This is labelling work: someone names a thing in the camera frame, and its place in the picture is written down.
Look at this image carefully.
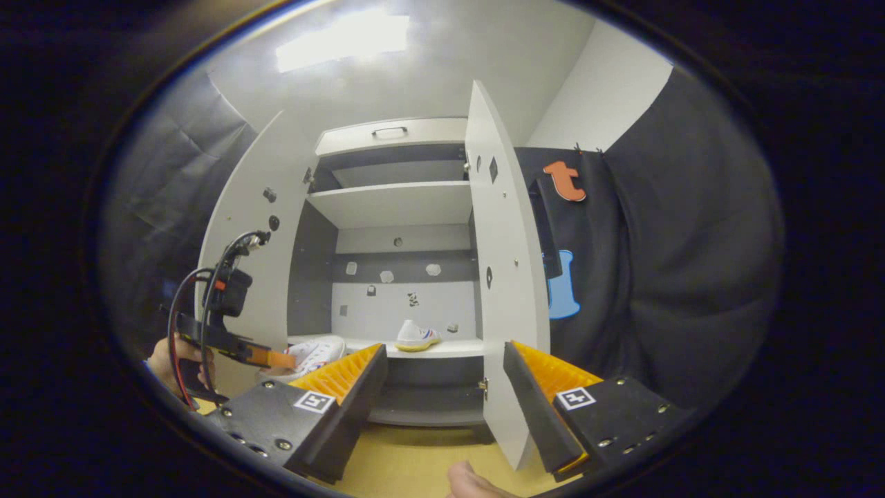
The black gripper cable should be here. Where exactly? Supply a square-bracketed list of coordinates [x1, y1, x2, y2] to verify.
[199, 232, 260, 391]

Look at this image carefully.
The black backdrop cloth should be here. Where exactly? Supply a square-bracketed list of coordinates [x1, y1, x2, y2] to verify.
[104, 66, 782, 416]

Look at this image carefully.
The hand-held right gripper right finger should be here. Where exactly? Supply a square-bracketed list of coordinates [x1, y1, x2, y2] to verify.
[503, 341, 682, 483]

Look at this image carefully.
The white shoe cabinet door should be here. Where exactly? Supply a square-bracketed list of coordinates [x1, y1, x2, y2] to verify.
[197, 111, 322, 398]
[465, 80, 552, 471]

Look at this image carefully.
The ceiling light panel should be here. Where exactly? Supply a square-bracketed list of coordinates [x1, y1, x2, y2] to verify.
[275, 12, 411, 73]

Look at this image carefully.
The red gripper cable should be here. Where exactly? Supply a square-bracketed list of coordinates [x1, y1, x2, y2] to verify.
[167, 273, 212, 410]

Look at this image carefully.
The white cabinet shelf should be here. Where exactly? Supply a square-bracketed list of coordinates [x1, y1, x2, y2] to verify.
[289, 335, 485, 359]
[306, 181, 473, 229]

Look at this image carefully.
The white shoe cabinet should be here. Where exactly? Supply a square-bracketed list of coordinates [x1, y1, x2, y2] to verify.
[197, 80, 554, 471]

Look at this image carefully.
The black door handle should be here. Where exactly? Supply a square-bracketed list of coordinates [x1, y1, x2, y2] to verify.
[531, 176, 564, 281]

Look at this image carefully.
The white cabinet drawer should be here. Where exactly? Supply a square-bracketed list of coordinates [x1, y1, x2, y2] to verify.
[316, 118, 469, 156]

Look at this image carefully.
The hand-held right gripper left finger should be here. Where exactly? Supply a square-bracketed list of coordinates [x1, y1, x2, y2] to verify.
[207, 344, 389, 485]

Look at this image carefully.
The white sneaker shoe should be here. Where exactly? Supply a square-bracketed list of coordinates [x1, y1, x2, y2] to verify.
[259, 335, 346, 385]
[395, 320, 441, 352]

